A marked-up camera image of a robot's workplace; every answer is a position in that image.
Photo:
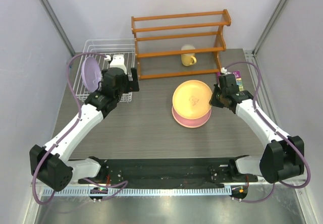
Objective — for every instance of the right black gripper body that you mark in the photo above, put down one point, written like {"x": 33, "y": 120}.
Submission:
{"x": 217, "y": 99}

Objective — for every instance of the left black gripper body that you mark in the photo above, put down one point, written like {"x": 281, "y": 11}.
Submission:
{"x": 125, "y": 88}

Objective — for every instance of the purple plate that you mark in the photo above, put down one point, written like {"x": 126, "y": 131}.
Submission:
{"x": 91, "y": 74}

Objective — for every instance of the orange plate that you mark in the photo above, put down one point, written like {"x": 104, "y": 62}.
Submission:
{"x": 191, "y": 99}

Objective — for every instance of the pink plate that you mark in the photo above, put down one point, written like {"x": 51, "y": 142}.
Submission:
{"x": 188, "y": 123}

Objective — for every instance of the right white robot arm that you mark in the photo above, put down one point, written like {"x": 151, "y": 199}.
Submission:
{"x": 283, "y": 154}

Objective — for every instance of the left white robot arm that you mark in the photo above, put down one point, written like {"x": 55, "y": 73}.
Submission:
{"x": 51, "y": 163}

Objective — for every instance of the orange wooden shelf rack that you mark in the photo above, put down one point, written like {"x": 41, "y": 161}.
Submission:
{"x": 179, "y": 34}

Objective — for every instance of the purple book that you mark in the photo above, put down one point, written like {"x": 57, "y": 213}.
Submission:
{"x": 238, "y": 79}

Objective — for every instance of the yellow mug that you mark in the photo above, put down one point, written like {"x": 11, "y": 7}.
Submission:
{"x": 188, "y": 59}

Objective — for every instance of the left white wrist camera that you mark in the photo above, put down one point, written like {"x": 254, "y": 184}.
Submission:
{"x": 116, "y": 61}

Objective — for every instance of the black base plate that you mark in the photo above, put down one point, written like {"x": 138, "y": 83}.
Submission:
{"x": 171, "y": 173}

